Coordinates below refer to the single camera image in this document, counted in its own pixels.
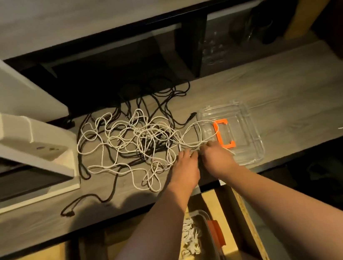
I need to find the person's left hand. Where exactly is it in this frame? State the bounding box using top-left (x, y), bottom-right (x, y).
top-left (162, 147), bottom-right (205, 205)

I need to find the person's right hand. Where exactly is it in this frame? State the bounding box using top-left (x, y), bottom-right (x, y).
top-left (197, 138), bottom-right (242, 185)

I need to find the clear container drawer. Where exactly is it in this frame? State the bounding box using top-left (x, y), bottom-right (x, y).
top-left (169, 207), bottom-right (229, 260)

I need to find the person's left forearm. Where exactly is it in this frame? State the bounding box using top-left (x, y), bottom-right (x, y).
top-left (81, 189), bottom-right (201, 260)

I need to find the person's right forearm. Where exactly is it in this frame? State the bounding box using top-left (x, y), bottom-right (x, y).
top-left (220, 153), bottom-right (343, 260)

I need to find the grey wooden bar counter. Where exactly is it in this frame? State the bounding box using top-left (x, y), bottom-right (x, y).
top-left (0, 0), bottom-right (343, 61)

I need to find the white touchscreen monitor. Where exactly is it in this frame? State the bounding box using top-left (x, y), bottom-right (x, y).
top-left (0, 102), bottom-right (86, 215)

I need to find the flat cardboard sheet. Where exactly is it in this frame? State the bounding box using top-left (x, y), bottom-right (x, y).
top-left (280, 0), bottom-right (343, 40)

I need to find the white customer display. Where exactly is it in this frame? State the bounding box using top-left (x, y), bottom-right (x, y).
top-left (0, 29), bottom-right (71, 129)

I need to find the clear lid orange handle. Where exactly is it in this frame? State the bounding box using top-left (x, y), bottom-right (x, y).
top-left (195, 98), bottom-right (268, 172)

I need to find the bundle of black cables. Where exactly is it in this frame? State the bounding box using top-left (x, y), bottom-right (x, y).
top-left (116, 78), bottom-right (200, 136)

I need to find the black cable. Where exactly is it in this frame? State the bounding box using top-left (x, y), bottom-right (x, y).
top-left (56, 171), bottom-right (131, 218)

